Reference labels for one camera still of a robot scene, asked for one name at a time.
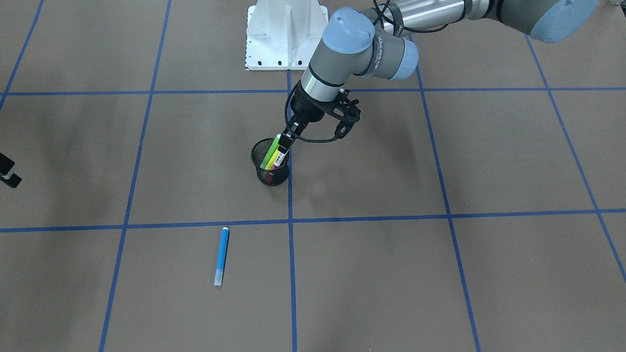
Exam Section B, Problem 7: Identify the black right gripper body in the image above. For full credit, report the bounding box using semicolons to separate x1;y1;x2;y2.
0;153;22;189

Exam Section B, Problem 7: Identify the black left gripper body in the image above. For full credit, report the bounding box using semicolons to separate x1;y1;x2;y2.
289;88;324;137

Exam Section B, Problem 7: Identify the green highlighter pen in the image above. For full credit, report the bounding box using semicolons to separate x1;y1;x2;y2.
260;134;280;170

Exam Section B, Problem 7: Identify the blue marker pen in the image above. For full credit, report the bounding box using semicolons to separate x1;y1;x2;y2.
213;227;230;286

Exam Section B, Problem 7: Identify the red marker pen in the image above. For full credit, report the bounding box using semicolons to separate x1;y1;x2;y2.
265;164;279;184

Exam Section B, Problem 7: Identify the yellow highlighter pen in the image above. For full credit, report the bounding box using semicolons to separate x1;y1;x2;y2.
266;149;287;170

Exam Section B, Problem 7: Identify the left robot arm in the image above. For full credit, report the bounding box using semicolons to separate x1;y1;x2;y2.
277;0;597;154

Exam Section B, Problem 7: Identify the black mesh pen cup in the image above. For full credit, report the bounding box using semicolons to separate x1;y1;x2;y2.
251;134;290;187

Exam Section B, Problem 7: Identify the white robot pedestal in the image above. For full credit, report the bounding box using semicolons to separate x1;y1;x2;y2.
245;0;329;71

